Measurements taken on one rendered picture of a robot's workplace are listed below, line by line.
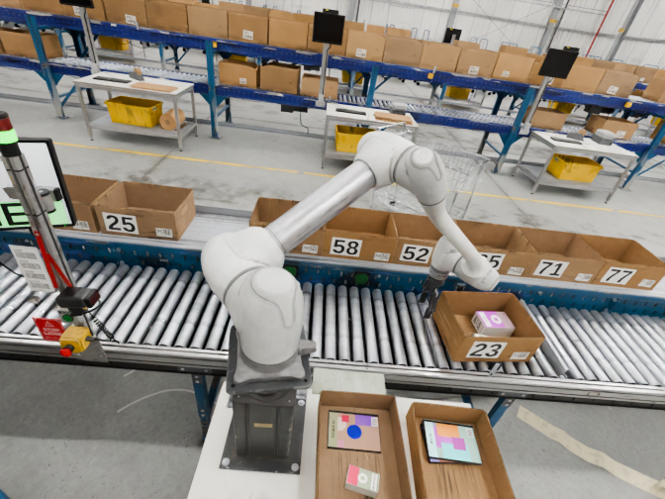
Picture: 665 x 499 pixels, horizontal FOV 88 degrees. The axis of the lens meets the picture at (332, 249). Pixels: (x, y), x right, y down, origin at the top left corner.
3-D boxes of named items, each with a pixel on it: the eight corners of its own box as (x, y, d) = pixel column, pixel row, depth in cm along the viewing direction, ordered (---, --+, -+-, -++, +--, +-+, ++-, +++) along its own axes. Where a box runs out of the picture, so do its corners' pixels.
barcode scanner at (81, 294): (98, 320, 122) (86, 298, 116) (64, 320, 122) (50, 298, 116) (108, 306, 127) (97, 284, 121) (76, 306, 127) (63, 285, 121)
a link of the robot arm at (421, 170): (458, 184, 110) (425, 167, 118) (453, 146, 95) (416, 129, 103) (430, 214, 109) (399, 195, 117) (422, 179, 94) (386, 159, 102)
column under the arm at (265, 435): (299, 474, 112) (308, 422, 93) (219, 468, 111) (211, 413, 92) (306, 400, 133) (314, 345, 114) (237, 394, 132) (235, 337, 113)
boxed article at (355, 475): (347, 470, 115) (349, 464, 112) (377, 479, 113) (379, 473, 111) (343, 488, 110) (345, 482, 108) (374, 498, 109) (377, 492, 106)
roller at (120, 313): (93, 349, 145) (90, 341, 142) (147, 270, 188) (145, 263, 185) (106, 349, 146) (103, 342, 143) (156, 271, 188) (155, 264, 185)
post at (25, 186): (77, 360, 144) (-21, 155, 93) (84, 350, 148) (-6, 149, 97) (107, 362, 145) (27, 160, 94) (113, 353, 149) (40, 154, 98)
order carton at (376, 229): (321, 256, 188) (325, 231, 178) (322, 228, 212) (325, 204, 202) (392, 263, 191) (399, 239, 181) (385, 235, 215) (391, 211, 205)
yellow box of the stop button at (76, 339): (60, 355, 130) (53, 343, 126) (74, 337, 137) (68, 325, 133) (101, 358, 131) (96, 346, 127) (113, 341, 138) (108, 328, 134)
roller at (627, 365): (637, 392, 163) (644, 386, 161) (574, 312, 206) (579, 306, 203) (646, 393, 164) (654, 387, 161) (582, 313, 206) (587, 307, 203)
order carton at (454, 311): (452, 361, 158) (465, 337, 148) (430, 314, 181) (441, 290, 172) (529, 361, 164) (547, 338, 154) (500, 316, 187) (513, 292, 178)
